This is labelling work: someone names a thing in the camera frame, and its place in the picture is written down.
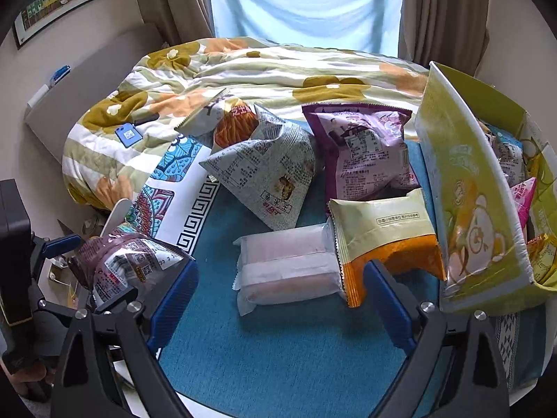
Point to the grey packet with orange sticks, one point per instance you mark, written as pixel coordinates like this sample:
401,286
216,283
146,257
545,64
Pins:
230,126

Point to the blue tag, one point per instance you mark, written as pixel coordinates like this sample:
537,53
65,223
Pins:
127,136

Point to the floral striped blanket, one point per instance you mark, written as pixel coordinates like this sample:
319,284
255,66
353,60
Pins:
270,74

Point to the white table with blue print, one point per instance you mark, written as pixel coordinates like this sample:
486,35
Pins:
283,357

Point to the small white box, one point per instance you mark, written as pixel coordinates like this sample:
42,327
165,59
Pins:
38,96

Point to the dark phone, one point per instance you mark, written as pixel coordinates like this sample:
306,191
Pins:
146,119

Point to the light blue window cloth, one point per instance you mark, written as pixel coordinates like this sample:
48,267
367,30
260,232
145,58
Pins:
304,8

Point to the grey bed headboard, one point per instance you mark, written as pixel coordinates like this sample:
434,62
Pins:
82,91

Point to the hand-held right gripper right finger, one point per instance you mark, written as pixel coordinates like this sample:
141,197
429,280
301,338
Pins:
387,300

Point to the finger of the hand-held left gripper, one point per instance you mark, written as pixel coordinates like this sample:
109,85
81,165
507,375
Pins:
65,244
115,300

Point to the dark purple snack packet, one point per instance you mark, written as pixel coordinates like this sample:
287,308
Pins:
126,261

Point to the green cardboard box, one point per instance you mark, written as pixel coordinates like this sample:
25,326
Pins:
470,174

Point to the grey newsprint snack packet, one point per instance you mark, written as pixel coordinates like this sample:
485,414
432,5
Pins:
261,174

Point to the pale green orange snack packet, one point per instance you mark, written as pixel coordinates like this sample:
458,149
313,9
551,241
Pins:
383,222

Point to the small blue white device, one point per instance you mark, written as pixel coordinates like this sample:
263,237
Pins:
61,73

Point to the white translucent snack packet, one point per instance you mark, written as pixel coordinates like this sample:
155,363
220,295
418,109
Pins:
283,265

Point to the pink striped snack packet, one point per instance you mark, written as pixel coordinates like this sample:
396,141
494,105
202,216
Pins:
522,198

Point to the light blue snack packet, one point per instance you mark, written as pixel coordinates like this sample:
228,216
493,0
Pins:
504,154

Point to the beige curtain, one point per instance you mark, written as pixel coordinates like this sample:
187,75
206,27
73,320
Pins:
444,17
182,0

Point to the light purple snack packet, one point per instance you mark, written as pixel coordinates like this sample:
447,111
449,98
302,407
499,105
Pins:
361,156

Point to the yellow snack packet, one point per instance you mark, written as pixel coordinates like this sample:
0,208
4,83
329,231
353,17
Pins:
544,257

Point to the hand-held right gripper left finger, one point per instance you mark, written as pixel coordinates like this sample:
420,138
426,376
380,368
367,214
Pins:
174,300

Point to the person's left hand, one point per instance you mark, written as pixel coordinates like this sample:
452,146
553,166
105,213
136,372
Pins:
30,371

